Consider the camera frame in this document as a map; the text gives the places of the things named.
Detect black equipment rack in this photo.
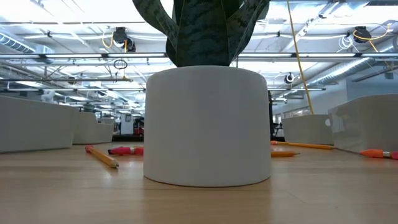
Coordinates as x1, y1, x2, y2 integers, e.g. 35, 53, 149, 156
267, 90, 284, 141

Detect red marker pen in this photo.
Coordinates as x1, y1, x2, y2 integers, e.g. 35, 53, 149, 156
107, 146, 145, 156

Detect grey plastic bin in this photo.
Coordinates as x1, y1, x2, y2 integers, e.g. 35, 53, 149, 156
281, 114, 334, 146
0, 95, 78, 154
328, 93, 398, 154

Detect white robot figure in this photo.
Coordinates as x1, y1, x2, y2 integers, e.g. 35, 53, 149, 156
40, 90, 59, 106

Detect yellow cable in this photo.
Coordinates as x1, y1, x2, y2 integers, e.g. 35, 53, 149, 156
286, 0, 315, 115

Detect silver ventilation duct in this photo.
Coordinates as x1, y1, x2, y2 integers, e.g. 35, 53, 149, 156
306, 46, 398, 88

